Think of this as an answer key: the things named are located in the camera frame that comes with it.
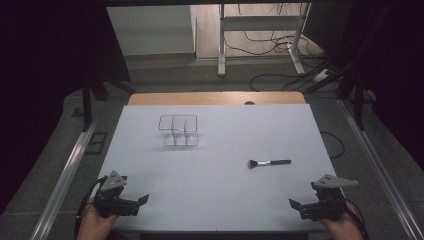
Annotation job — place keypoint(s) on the black metal stand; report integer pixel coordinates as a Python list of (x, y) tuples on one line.
[(359, 110), (87, 106)]

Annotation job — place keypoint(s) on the metal floor rail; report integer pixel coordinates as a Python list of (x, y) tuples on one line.
[(63, 186), (380, 173)]

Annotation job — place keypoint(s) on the person's left hand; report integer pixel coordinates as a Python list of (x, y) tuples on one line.
[(96, 225)]

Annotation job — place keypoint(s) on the white desk frame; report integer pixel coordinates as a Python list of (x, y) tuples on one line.
[(260, 23)]

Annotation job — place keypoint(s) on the clear acrylic organizer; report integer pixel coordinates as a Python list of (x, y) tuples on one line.
[(180, 131)]

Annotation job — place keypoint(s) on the person's right hand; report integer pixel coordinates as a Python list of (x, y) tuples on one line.
[(343, 228)]

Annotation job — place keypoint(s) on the wooden table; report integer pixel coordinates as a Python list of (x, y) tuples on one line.
[(200, 98)]

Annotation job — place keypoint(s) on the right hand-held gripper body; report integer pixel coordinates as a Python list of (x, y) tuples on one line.
[(325, 203)]

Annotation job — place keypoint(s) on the white power strip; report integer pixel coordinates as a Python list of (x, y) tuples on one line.
[(321, 75)]

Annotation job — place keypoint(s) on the black curtain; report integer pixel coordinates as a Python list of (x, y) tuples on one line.
[(40, 83), (400, 83)]

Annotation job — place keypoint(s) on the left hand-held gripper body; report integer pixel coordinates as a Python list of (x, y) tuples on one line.
[(111, 200)]

